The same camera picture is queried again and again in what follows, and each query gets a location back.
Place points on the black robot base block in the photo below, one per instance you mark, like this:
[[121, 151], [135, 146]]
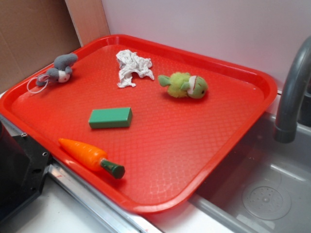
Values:
[[23, 167]]

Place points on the crumpled white paper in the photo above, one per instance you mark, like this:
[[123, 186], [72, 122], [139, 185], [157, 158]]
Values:
[[129, 63]]

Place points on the red plastic tray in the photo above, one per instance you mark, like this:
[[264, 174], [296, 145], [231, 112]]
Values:
[[171, 145]]

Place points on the green plush toy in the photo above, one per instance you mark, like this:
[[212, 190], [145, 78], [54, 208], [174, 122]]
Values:
[[184, 85]]

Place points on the green rectangular block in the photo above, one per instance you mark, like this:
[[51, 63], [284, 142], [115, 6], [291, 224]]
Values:
[[110, 118]]

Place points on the orange plastic carrot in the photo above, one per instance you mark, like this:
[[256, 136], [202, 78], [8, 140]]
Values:
[[92, 157]]

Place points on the grey plush bunny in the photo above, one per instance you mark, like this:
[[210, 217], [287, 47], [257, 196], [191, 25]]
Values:
[[59, 73]]

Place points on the grey plastic sink basin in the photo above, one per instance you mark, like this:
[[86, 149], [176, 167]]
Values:
[[261, 186]]

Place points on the grey toy faucet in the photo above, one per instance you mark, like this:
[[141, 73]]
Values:
[[295, 102]]

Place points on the brown cardboard panel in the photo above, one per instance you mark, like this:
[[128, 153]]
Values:
[[32, 34]]

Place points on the aluminium rail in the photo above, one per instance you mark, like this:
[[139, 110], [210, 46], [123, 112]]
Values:
[[65, 203]]

